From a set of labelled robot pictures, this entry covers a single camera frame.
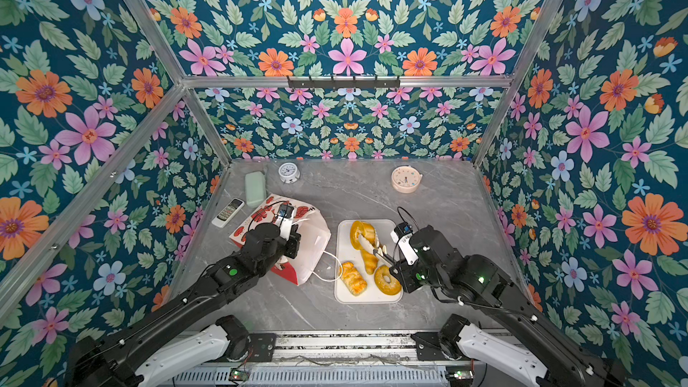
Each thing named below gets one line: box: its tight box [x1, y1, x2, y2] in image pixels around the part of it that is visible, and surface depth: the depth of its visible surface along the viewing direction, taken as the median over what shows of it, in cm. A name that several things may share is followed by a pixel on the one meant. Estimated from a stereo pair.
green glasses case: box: [245, 171, 267, 208], surface depth 111 cm
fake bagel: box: [374, 264, 403, 296], surface depth 84 cm
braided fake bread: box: [338, 261, 369, 297], surface depth 84 cm
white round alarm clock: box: [277, 162, 301, 184], surface depth 113 cm
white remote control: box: [211, 197, 245, 229], surface depth 103 cm
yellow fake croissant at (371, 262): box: [361, 249, 379, 276], surface depth 90 cm
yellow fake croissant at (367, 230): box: [349, 220, 378, 250], surface depth 81 cm
